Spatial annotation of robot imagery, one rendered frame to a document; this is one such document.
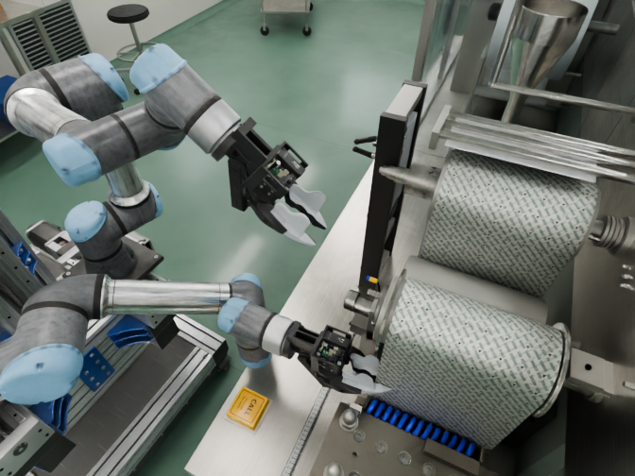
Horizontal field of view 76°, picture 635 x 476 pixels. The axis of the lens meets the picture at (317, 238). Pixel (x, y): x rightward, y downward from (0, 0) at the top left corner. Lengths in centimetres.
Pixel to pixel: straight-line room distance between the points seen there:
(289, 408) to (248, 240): 165
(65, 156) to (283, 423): 68
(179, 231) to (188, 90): 210
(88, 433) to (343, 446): 126
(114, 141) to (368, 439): 67
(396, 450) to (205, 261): 184
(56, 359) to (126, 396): 108
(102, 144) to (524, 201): 66
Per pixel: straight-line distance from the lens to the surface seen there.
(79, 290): 94
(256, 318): 82
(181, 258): 252
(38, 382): 88
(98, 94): 106
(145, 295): 94
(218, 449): 100
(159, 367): 192
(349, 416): 81
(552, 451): 88
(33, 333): 88
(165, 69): 62
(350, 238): 128
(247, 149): 60
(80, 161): 67
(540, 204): 75
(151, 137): 70
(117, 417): 189
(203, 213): 275
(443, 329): 65
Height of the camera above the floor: 184
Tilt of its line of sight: 48 degrees down
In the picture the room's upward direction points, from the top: straight up
